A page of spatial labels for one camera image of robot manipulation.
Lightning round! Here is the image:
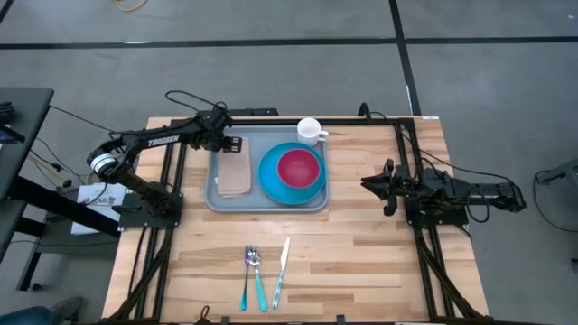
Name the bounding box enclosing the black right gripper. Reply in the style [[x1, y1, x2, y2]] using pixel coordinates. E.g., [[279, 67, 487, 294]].
[[360, 158, 415, 217]]

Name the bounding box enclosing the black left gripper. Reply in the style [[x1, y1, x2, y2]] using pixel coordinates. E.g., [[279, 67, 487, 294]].
[[206, 117, 243, 153]]

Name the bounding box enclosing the beige cloth napkin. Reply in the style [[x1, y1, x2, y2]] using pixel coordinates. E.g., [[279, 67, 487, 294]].
[[216, 136, 253, 199]]

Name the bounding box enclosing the blue plate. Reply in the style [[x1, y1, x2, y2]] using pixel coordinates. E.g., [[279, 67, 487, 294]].
[[257, 142, 327, 206]]

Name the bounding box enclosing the pink bowl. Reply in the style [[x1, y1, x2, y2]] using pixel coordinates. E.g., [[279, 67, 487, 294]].
[[276, 148, 322, 190]]

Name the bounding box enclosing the white mug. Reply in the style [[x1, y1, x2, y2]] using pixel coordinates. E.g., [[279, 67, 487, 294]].
[[296, 116, 330, 147]]

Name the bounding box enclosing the knife with teal handle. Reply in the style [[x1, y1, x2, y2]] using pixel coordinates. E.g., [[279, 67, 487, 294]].
[[271, 236, 292, 311]]

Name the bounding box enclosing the fork with teal handle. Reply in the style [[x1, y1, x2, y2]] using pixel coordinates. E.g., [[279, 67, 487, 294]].
[[239, 245, 253, 311]]

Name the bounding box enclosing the spoon with teal handle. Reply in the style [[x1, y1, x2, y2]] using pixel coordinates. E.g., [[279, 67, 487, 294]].
[[247, 249, 269, 313]]

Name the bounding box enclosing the grey plastic tray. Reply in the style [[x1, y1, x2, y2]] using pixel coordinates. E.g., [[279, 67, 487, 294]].
[[205, 125, 330, 213]]

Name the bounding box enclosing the black power strip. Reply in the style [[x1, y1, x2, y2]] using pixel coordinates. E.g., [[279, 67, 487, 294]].
[[228, 107, 280, 117]]

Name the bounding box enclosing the white paper sheet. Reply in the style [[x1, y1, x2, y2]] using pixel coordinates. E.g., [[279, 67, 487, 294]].
[[70, 182, 128, 236]]

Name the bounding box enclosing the black desk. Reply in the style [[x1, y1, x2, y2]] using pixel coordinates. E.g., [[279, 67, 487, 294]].
[[0, 88, 121, 293]]

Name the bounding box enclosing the person's shoe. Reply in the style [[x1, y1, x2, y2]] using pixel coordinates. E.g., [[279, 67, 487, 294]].
[[49, 296, 85, 325]]

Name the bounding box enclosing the person's leg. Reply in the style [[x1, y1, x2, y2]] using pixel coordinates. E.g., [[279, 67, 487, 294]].
[[0, 305, 53, 325]]

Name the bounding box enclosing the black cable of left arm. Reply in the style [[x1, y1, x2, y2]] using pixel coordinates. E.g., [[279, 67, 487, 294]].
[[164, 89, 229, 114]]

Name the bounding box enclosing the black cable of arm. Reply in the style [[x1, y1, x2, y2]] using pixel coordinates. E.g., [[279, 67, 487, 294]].
[[359, 102, 516, 184], [164, 89, 229, 114]]

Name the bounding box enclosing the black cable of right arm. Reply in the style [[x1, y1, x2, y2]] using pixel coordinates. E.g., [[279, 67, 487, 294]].
[[359, 102, 516, 184]]

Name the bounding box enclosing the thin black cable from desk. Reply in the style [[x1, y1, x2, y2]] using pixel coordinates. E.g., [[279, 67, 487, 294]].
[[48, 105, 118, 135]]

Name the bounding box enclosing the yellow cable on floor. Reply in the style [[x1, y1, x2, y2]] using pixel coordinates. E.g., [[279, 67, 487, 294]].
[[115, 0, 149, 13]]

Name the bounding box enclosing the yellow cable beside desk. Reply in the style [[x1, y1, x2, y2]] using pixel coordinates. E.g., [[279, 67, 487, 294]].
[[26, 153, 64, 181]]

